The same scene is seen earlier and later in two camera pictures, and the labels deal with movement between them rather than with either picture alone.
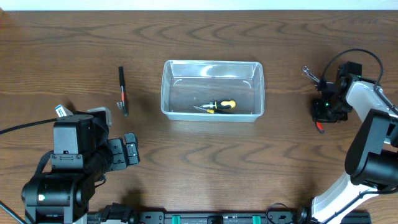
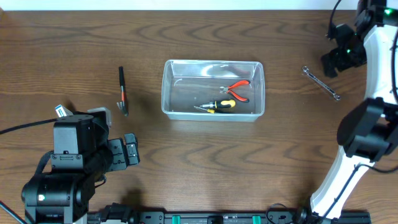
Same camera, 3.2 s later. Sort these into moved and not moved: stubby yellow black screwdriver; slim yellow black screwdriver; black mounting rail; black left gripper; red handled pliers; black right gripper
Moved: black right gripper; red handled pliers
Not moved: stubby yellow black screwdriver; black left gripper; black mounting rail; slim yellow black screwdriver
